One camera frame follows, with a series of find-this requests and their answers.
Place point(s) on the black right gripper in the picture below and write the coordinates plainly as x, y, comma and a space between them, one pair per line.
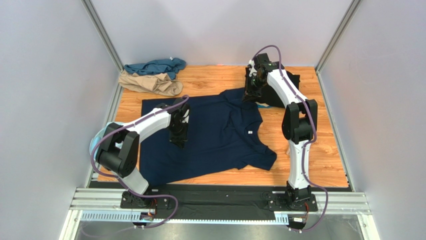
250, 92

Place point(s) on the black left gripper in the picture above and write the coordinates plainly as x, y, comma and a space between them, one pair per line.
180, 140

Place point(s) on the navy blue t shirt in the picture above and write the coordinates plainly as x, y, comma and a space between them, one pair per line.
222, 135

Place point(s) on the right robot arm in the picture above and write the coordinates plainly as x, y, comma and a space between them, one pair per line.
298, 125

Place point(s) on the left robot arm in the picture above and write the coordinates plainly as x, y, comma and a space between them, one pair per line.
118, 149

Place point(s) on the folded black t shirt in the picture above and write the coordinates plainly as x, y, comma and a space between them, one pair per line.
280, 91

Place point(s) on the beige t shirt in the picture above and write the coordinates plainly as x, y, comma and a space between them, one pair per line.
159, 84

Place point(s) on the teal blue t shirt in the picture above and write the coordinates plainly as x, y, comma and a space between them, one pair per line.
170, 66

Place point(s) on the light blue round device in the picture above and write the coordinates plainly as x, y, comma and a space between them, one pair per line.
97, 138

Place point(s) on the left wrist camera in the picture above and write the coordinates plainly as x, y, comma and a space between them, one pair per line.
182, 111

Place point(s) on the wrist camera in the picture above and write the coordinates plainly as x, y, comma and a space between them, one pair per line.
182, 111
258, 60

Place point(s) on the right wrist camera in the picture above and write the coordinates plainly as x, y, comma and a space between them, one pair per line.
258, 60

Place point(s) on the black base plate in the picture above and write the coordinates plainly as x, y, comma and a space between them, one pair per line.
218, 202

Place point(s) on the aluminium front rail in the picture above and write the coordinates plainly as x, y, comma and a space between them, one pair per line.
95, 204

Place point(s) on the right aluminium corner post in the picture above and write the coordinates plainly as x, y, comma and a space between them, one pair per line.
338, 33

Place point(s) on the aluminium corner post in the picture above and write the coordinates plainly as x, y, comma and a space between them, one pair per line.
338, 33
98, 24

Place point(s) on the left aluminium corner post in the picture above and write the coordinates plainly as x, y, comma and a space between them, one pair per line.
98, 24

